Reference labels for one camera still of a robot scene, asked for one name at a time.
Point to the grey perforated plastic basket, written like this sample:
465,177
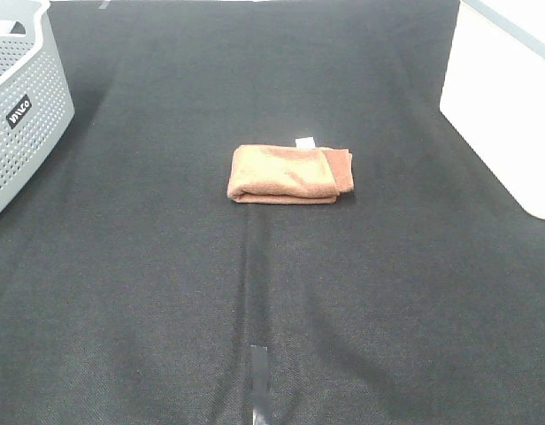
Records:
36,106

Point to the black tablecloth mat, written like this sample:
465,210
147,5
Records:
132,287

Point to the black tape strip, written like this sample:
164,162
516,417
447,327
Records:
260,398

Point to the brown microfibre towel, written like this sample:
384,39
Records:
281,175

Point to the pale green plastic bin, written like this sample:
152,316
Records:
494,93

